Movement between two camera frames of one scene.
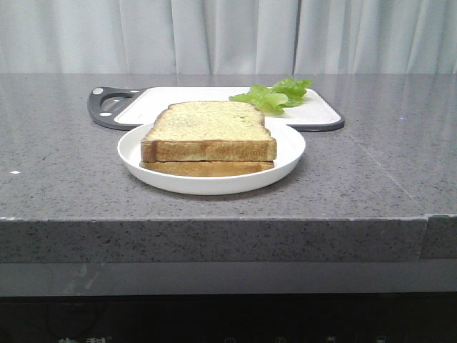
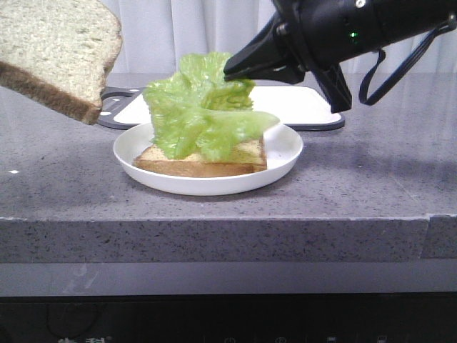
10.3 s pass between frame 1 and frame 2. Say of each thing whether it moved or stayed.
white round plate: stayed
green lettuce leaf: moved
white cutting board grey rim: stayed
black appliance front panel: stayed
